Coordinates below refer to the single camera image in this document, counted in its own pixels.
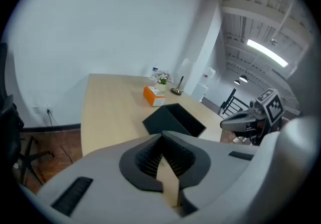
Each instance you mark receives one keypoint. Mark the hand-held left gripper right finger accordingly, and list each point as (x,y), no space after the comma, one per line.
(225,180)

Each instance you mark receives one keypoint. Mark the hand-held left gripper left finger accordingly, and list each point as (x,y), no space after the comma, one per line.
(100,180)

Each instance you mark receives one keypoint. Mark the black stair railing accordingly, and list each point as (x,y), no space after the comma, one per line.
(232,103)

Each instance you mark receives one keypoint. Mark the white pot with pink flowers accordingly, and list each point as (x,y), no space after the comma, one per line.
(163,80)

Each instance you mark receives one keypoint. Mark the table lamp with brass base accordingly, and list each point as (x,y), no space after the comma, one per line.
(177,90)

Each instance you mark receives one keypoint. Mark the white water dispenser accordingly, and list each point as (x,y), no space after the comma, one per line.
(204,87)

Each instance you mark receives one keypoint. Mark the black pendant lamp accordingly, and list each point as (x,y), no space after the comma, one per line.
(243,78)
(236,82)

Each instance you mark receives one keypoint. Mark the clear water bottle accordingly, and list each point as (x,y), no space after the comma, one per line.
(155,69)

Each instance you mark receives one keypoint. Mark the orange box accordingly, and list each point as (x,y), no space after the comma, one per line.
(153,95)

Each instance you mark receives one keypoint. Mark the black office chair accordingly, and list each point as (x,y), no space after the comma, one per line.
(12,122)

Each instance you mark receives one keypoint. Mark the long ceiling light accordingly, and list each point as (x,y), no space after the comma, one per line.
(267,52)

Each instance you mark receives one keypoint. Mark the black open box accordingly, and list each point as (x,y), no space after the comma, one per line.
(163,120)

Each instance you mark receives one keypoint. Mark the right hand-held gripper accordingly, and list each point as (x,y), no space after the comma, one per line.
(272,107)

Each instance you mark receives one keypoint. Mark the white wall socket with plug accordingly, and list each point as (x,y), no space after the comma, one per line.
(49,109)

